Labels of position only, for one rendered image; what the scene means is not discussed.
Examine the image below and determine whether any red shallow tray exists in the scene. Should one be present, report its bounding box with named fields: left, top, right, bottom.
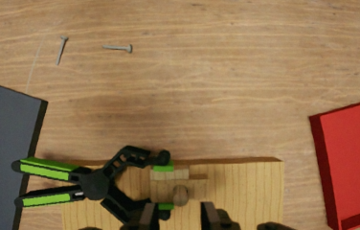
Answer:
left=309, top=103, right=360, bottom=230

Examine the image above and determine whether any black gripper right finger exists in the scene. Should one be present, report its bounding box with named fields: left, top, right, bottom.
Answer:
left=200, top=201, right=297, bottom=230

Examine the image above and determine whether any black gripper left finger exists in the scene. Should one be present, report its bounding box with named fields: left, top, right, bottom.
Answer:
left=79, top=203, right=160, bottom=230

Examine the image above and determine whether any black spring clamp with green handles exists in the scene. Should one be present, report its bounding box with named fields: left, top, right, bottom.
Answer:
left=11, top=145, right=174, bottom=224

